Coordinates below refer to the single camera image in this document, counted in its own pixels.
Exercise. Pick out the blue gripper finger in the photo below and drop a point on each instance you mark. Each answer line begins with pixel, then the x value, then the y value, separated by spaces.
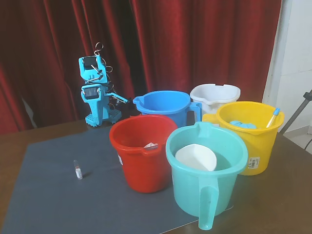
pixel 119 98

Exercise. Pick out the small glass vial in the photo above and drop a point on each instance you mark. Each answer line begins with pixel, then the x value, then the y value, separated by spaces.
pixel 78 171

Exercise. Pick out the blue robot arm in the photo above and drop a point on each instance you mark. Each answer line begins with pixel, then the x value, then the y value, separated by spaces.
pixel 96 107

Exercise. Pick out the blue plastic bucket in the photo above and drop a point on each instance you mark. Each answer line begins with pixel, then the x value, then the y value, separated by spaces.
pixel 168 103

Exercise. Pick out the white folded paper boat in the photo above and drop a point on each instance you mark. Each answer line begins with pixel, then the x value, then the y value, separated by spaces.
pixel 151 145

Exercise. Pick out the small white label sticker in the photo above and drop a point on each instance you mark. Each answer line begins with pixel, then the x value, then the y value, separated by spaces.
pixel 120 159

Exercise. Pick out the red plastic bucket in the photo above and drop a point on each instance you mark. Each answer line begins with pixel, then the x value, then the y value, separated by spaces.
pixel 143 173

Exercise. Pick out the white plastic bucket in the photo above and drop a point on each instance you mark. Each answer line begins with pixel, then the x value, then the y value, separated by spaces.
pixel 214 95

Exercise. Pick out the white paper bowl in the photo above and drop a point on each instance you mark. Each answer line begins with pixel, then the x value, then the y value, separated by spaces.
pixel 195 156

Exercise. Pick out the red curtain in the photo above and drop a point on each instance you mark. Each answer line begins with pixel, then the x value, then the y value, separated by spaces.
pixel 195 36

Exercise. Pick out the teal plastic bucket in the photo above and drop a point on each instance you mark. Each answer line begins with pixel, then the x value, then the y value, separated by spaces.
pixel 190 190

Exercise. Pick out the dark grey mat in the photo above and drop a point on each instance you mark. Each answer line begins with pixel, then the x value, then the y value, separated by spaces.
pixel 61 200

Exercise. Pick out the light blue glove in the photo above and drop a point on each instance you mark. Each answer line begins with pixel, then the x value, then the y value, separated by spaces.
pixel 243 124

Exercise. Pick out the yellow plastic bucket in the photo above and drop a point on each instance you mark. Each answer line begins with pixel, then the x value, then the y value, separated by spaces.
pixel 258 146

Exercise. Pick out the barcode label sticker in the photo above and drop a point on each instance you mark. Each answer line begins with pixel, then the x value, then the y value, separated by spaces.
pixel 253 162

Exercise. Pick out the syringe with blue cap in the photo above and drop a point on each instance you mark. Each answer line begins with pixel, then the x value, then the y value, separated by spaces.
pixel 275 113

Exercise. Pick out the grey tripod stand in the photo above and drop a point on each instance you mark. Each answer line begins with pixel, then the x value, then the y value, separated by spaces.
pixel 298 109

